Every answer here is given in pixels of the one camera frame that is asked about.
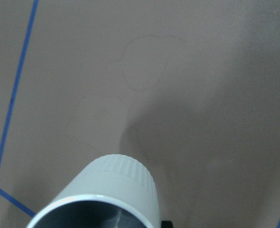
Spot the white ribbed mug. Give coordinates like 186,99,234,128
27,154,161,228

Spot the brown paper table cover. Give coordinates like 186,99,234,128
0,0,280,228

